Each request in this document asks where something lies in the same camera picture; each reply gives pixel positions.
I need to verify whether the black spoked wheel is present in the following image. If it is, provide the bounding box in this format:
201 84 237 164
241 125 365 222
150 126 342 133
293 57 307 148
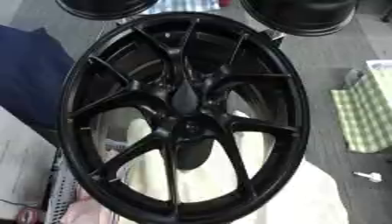
56 11 312 224

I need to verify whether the black round wheel rim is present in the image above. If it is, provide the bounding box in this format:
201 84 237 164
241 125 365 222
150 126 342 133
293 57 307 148
237 0 361 38
53 0 159 21

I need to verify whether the white pin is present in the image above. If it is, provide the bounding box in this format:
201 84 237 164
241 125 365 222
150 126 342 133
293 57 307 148
352 171 383 184

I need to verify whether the white cloth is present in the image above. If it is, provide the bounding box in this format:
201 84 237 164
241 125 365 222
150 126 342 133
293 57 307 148
115 110 351 224

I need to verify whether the pink cloth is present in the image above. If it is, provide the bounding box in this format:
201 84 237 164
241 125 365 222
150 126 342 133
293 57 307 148
58 186 120 224

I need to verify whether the white perforated basket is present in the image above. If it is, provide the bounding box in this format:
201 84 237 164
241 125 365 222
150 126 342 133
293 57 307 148
43 151 83 224

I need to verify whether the green white checked bag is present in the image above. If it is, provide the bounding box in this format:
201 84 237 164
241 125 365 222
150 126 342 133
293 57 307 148
329 59 392 154

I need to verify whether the dark blue cloth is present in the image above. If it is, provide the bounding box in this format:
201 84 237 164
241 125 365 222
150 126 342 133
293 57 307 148
0 24 77 130

